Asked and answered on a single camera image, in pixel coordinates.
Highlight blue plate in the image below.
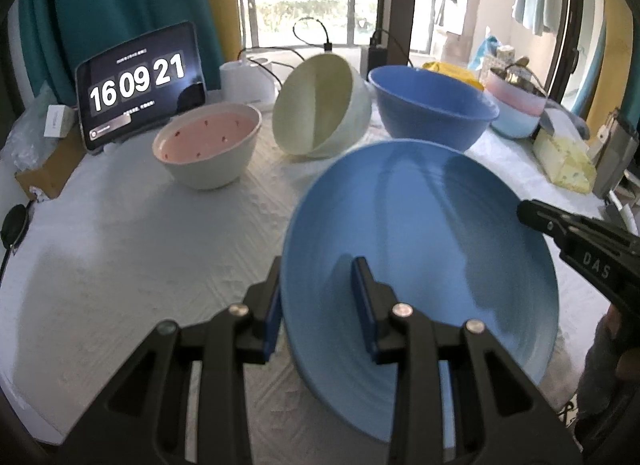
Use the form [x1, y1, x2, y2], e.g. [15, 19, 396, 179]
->
[281, 140, 559, 441]

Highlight large blue bowl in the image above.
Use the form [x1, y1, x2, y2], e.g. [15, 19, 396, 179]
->
[368, 66, 499, 152]

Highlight cream green bowl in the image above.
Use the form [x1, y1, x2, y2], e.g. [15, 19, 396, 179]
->
[272, 54, 372, 159]

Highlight pink watermelon bowl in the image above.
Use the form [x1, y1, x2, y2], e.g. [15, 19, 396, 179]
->
[152, 102, 262, 191]

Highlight pink and blue stacked bowls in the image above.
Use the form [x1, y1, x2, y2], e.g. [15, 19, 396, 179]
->
[484, 66, 547, 139]

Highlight yellow patterned tissue box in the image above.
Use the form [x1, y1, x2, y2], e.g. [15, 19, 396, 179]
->
[533, 129, 597, 194]

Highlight yellow bag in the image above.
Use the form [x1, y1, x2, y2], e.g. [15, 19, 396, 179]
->
[422, 61, 485, 92]

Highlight black charger adapter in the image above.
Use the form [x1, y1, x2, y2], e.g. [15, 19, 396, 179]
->
[368, 45, 388, 71]

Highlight black round puck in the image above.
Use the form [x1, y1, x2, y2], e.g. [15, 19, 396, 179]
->
[1, 204, 29, 249]

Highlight cardboard box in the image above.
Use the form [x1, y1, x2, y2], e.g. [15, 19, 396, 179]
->
[14, 126, 86, 201]

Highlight clear plastic bag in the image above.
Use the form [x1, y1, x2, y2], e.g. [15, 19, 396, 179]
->
[1, 82, 58, 172]

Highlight small white box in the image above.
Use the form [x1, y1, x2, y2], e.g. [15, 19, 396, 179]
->
[43, 104, 76, 139]

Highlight tablet showing clock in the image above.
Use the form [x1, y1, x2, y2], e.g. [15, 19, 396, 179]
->
[75, 21, 206, 152]

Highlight white cylindrical device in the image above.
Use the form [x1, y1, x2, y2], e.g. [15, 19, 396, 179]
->
[219, 59, 276, 109]

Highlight teal curtain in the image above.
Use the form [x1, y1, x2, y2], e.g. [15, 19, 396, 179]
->
[17, 0, 224, 106]

